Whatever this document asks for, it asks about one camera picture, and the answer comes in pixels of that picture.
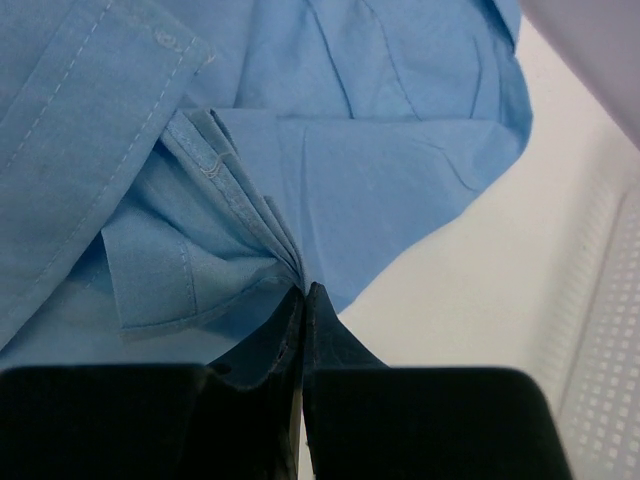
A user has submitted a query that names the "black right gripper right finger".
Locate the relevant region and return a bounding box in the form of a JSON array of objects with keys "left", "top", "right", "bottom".
[{"left": 303, "top": 283, "right": 571, "bottom": 480}]

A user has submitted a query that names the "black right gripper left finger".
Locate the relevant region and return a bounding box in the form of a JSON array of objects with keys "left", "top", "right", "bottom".
[{"left": 1, "top": 289, "right": 304, "bottom": 479}]

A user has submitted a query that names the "light blue long sleeve shirt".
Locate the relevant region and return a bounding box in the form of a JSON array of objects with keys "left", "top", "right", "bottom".
[{"left": 1, "top": 1, "right": 532, "bottom": 368}]

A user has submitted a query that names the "white plastic mesh basket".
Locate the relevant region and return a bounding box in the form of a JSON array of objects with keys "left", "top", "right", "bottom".
[{"left": 536, "top": 188, "right": 639, "bottom": 479}]

